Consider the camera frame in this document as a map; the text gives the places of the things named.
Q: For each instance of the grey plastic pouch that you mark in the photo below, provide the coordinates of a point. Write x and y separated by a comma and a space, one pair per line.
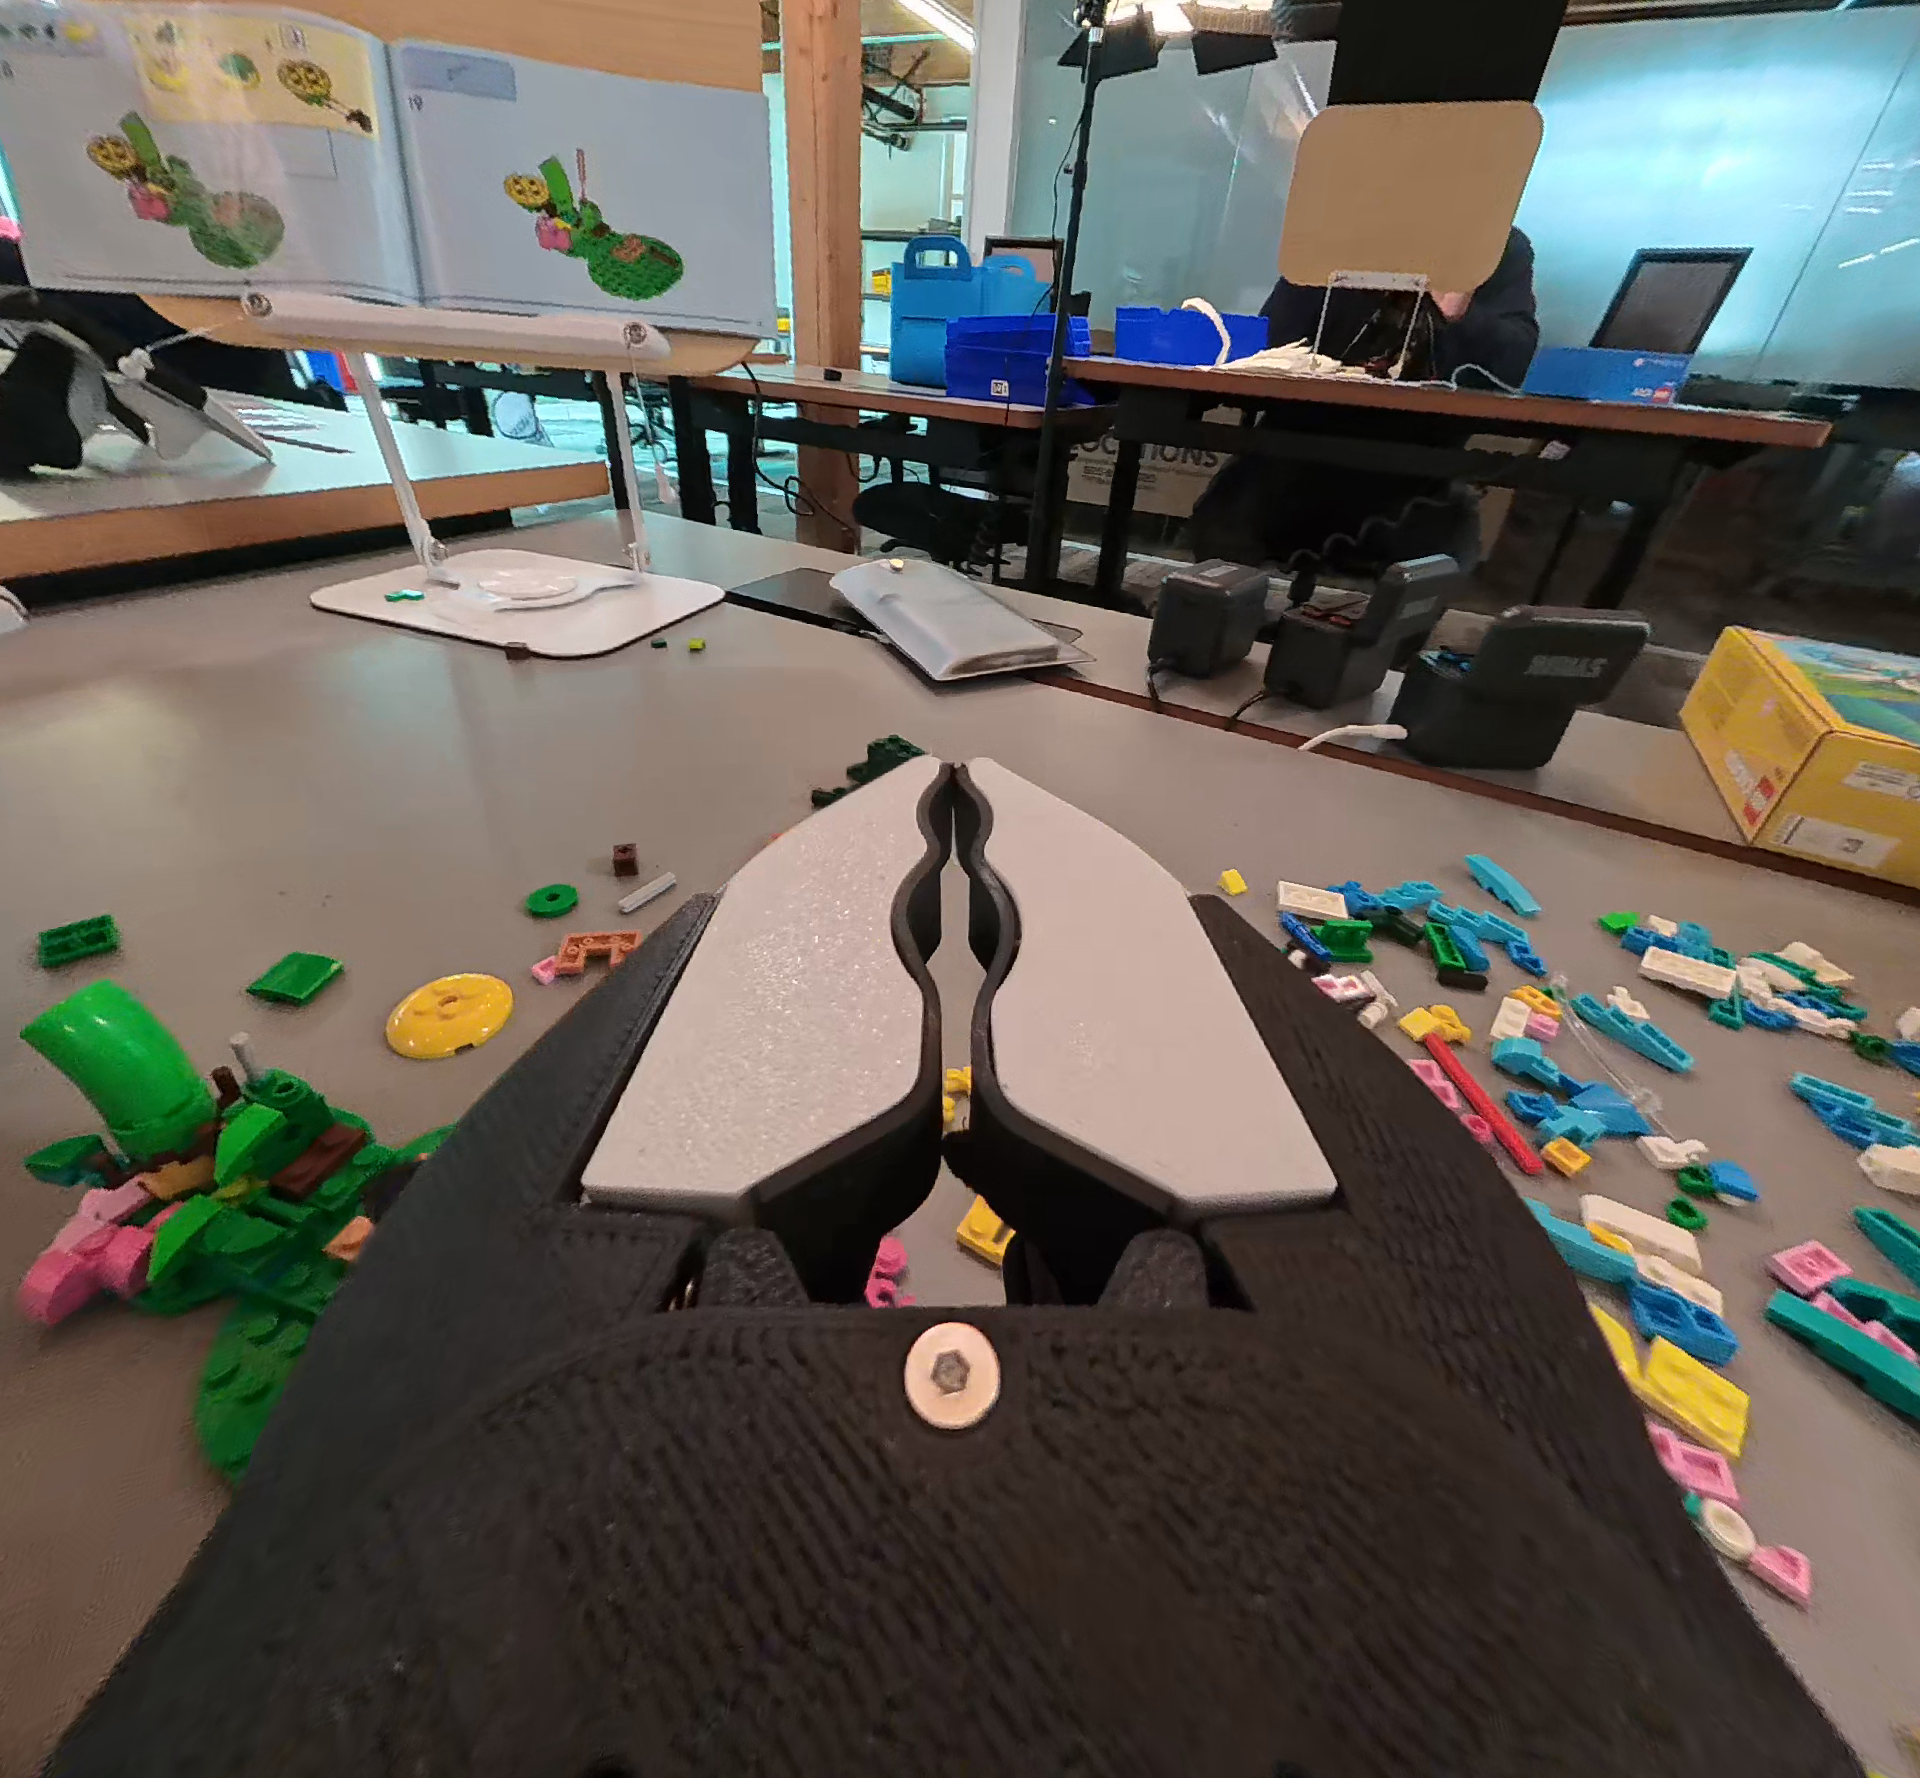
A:
944, 623

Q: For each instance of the long wooden table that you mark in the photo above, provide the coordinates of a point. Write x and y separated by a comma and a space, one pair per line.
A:
1500, 417

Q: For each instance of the green smooth tile brick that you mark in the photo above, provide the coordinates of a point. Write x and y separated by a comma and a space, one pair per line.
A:
295, 978

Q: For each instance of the pile of assorted colourful bricks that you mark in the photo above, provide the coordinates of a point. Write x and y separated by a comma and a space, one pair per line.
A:
1686, 971

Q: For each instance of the green plant brick model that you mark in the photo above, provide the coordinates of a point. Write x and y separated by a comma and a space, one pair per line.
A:
119, 1058

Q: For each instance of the dark green brick cluster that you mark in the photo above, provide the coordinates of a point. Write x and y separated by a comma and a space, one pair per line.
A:
878, 766

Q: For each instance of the black battery charger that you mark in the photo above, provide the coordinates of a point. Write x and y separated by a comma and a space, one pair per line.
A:
1209, 615
1350, 639
1513, 691

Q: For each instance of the white bar brick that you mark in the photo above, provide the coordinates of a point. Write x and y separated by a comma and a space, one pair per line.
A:
647, 893

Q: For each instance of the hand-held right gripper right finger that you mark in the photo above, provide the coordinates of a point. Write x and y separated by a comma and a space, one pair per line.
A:
1141, 1029

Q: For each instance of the instruction booklet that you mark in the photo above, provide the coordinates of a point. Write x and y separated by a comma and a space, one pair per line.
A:
601, 157

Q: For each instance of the tan bracket brick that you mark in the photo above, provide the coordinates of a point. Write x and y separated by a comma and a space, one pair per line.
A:
601, 948

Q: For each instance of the green round brick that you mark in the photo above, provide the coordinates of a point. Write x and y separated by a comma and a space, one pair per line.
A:
552, 902

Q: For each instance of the blue flat box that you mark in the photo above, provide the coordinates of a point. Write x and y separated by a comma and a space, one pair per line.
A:
1606, 375

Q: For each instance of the yellow round disc brick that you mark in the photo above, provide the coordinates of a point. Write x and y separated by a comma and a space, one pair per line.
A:
449, 1016

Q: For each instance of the laptop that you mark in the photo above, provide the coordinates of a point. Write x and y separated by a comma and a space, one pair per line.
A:
1663, 302

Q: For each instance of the yellow cardboard box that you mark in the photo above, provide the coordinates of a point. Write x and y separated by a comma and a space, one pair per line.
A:
1785, 756

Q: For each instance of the wooden post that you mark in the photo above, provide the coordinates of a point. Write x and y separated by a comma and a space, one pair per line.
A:
817, 157

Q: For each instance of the blue storage bin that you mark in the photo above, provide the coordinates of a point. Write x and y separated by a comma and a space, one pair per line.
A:
1171, 329
1021, 361

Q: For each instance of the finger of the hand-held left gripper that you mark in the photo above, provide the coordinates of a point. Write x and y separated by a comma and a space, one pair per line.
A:
204, 420

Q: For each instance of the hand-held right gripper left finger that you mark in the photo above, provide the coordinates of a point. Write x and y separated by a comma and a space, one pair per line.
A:
751, 1029

